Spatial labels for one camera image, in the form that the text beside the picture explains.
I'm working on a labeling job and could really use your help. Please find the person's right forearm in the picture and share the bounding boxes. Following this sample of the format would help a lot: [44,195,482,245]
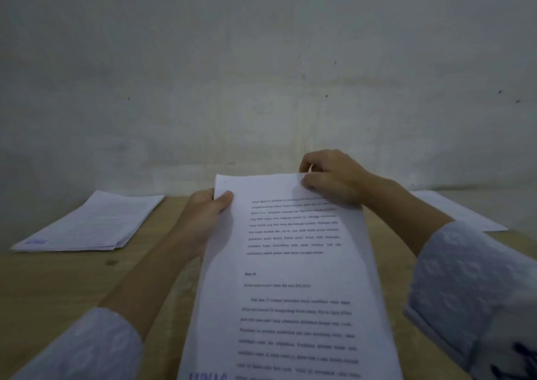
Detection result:
[360,174,537,380]

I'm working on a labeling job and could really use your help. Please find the person's left forearm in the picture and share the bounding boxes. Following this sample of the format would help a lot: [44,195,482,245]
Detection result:
[10,230,204,380]

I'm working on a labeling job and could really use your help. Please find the stack of white papers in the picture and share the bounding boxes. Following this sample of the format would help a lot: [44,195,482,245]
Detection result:
[11,190,165,253]

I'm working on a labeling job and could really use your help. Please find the white paper sheet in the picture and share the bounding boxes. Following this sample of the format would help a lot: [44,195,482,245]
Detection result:
[409,190,509,233]

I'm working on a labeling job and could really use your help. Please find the person's right hand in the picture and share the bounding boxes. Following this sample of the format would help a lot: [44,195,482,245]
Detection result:
[299,149,375,207]

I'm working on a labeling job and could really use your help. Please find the white printed paper sheets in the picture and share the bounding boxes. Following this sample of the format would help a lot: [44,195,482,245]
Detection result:
[176,173,404,380]

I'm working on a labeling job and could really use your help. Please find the person's left hand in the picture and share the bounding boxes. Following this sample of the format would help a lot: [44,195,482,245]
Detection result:
[167,188,234,264]

